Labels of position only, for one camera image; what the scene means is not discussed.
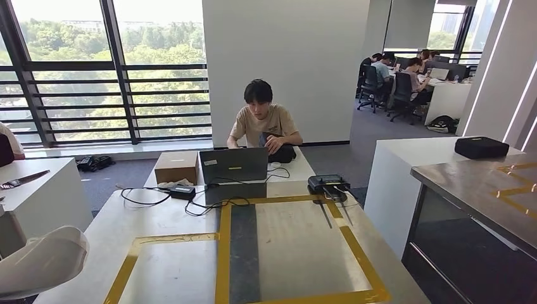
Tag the white curved car part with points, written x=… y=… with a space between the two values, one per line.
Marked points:
x=42 y=260

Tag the steel workbench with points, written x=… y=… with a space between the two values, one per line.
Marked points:
x=302 y=251

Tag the dark flat metal part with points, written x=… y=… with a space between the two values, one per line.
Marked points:
x=25 y=179

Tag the black bag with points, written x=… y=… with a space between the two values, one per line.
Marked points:
x=281 y=153
x=5 y=151

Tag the white mouse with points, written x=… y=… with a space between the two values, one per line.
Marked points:
x=275 y=165

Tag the person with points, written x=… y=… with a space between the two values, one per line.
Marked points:
x=264 y=121
x=381 y=69
x=424 y=54
x=16 y=140
x=413 y=77
x=367 y=63

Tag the white desk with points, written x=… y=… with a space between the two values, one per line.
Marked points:
x=447 y=102
x=293 y=172
x=390 y=201
x=46 y=210

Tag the grey laptop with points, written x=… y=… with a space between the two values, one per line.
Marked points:
x=233 y=165

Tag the black antenna device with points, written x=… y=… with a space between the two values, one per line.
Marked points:
x=327 y=182

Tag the cardboard box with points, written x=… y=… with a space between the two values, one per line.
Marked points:
x=176 y=168

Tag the black power adapter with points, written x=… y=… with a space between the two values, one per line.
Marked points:
x=182 y=192

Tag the white cloth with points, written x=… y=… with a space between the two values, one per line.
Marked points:
x=176 y=183

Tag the black office chair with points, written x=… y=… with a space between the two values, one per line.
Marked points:
x=402 y=94
x=370 y=86

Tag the black window railing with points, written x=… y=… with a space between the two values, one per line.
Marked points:
x=168 y=66

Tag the black gear pile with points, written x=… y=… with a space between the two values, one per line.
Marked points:
x=94 y=163

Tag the black backpack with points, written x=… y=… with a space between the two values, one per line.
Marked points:
x=442 y=124

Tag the steel table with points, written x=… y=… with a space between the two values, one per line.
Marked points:
x=461 y=184

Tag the black carrying case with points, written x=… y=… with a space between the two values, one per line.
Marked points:
x=480 y=147

